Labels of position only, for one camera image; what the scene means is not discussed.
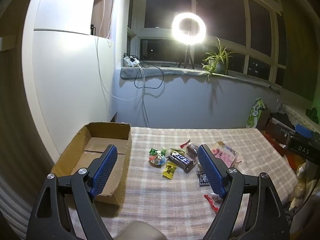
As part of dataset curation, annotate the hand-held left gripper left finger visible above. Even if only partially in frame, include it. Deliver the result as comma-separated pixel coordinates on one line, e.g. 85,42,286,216
26,144,118,240

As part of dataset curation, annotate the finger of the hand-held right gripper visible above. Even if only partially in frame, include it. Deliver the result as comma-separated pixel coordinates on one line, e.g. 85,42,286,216
295,124,313,138

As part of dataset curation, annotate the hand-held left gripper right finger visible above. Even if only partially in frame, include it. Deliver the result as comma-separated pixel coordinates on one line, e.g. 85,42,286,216
197,144,293,240

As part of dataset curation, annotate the black patterned snack packet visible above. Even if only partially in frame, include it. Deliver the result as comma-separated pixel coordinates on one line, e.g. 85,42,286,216
196,171,210,187

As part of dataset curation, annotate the clear sandwich bag pink print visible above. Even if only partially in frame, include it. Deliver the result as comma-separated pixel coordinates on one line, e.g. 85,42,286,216
210,141,243,168

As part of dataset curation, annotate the brown chocolate bar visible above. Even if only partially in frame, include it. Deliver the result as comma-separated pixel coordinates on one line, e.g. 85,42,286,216
185,143,200,161

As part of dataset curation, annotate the red strip candy wrapper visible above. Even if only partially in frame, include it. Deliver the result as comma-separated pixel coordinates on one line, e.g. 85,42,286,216
203,193,223,213

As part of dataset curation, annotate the chocolate bar with white lettering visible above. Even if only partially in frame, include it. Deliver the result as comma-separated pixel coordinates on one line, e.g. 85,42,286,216
166,151,195,173

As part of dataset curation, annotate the brown cardboard box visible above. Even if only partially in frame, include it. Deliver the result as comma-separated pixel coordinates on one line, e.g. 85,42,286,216
51,122,132,207

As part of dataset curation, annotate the yellow candy packet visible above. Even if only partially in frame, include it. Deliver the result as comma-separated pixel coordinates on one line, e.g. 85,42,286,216
162,162,177,180

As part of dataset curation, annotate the person's right hand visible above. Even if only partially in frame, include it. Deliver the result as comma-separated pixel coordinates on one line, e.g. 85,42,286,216
290,161,310,210

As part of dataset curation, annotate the white lace cloth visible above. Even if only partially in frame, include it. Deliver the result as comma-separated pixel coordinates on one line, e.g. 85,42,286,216
282,103,320,130

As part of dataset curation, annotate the round colourful candy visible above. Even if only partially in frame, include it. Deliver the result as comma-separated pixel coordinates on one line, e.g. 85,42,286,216
149,154,167,167

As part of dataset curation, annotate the green printed bag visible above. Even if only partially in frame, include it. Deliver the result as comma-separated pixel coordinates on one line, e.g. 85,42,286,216
246,97,266,128

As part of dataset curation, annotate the green curtain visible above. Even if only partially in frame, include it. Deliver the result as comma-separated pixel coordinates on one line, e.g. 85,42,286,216
281,4,318,99

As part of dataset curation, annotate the white wardrobe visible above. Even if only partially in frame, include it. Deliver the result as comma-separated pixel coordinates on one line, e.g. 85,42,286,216
22,0,118,165

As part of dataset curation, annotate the grey windowsill cloth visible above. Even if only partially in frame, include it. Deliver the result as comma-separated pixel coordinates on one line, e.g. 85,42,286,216
120,66,282,91

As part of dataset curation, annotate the potted spider plant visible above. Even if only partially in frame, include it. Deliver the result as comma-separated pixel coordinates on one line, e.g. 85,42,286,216
201,37,238,82

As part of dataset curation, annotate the white power strip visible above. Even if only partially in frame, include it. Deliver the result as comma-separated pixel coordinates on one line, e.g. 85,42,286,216
123,54,140,67

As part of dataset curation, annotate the black tripod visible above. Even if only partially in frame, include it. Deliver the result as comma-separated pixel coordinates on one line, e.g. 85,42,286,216
177,45,195,69

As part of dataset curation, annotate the wooden shelf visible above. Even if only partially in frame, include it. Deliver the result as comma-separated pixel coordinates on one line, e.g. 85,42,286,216
93,0,117,37

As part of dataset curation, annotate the hanging white cable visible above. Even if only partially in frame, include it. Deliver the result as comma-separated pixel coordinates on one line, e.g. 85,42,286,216
137,62,150,127

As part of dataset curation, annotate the black cable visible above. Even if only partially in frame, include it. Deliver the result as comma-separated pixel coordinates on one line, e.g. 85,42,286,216
134,60,179,89

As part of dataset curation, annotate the long thin white cable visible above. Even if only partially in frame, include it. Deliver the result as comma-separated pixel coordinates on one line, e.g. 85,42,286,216
94,0,142,101

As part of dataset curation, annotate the window frame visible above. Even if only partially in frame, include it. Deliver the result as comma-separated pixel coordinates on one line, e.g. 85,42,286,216
127,0,287,87

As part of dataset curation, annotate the ring light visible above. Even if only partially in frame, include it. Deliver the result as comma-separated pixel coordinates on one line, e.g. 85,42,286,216
171,12,207,46

